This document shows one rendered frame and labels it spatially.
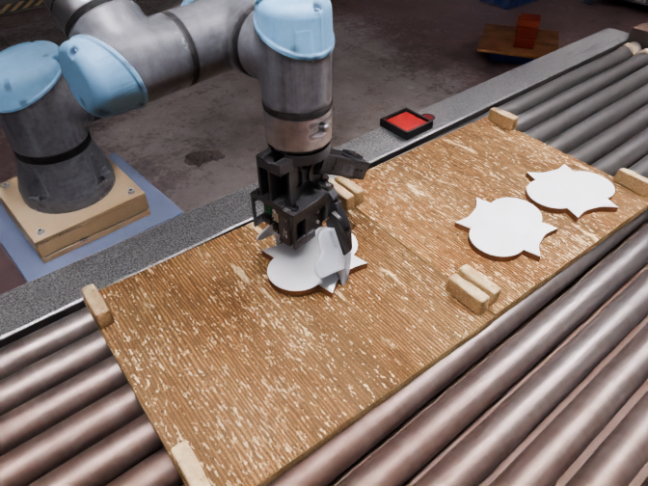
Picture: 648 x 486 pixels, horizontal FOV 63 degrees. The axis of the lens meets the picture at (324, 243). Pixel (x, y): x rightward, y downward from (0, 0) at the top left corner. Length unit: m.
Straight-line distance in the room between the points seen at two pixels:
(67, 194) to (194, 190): 1.64
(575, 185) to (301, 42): 0.58
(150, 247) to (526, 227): 0.57
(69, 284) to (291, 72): 0.46
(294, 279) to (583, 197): 0.49
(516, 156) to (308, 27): 0.60
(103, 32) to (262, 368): 0.38
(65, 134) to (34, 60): 0.11
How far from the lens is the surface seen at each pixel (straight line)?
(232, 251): 0.77
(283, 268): 0.72
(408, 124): 1.09
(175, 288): 0.74
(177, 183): 2.61
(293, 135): 0.56
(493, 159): 1.00
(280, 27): 0.52
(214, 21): 0.58
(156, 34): 0.56
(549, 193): 0.93
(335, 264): 0.67
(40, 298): 0.82
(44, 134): 0.90
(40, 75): 0.86
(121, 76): 0.53
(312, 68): 0.53
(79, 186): 0.94
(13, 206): 1.01
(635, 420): 0.70
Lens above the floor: 1.45
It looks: 42 degrees down
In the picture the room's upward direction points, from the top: straight up
